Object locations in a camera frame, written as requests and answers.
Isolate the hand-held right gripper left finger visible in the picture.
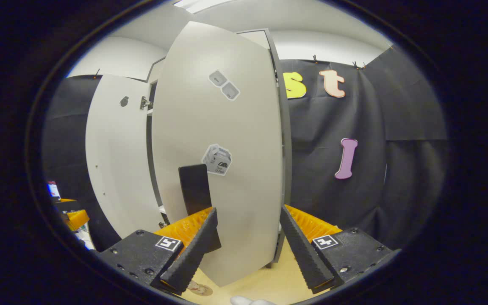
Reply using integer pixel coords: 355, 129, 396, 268
99, 207, 218, 296

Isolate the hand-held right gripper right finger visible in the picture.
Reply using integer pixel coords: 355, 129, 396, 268
280, 205, 401, 295

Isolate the round brown coaster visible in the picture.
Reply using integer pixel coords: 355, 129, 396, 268
187, 283, 214, 296

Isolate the grey cabinet door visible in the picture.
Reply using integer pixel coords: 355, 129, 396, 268
152, 21, 285, 288
85, 74, 164, 238

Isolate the grey cabinet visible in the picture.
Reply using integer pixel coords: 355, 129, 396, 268
85, 21, 294, 288

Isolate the black backdrop cloth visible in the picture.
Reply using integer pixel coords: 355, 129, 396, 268
43, 47, 448, 251

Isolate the large ceiling light panel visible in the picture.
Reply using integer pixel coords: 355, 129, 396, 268
173, 0, 236, 13

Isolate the black door handle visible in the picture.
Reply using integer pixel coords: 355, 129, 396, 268
179, 164, 222, 253

